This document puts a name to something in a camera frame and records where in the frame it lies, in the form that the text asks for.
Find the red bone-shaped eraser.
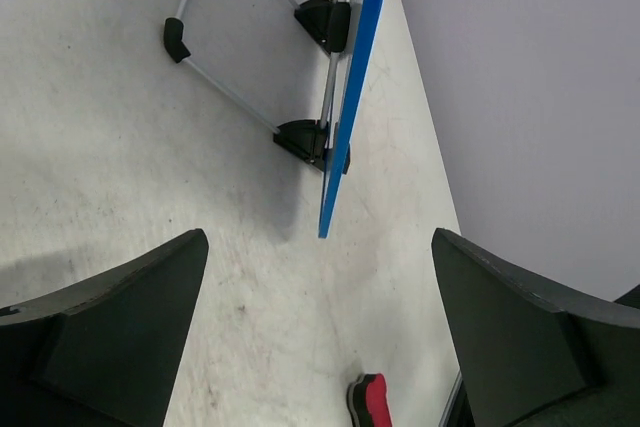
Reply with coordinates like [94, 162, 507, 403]
[346, 373, 392, 427]

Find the blue-framed whiteboard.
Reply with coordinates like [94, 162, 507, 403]
[162, 0, 394, 239]

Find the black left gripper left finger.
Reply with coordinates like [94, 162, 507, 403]
[1, 229, 209, 426]

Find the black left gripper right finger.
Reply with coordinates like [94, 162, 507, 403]
[431, 229, 639, 426]

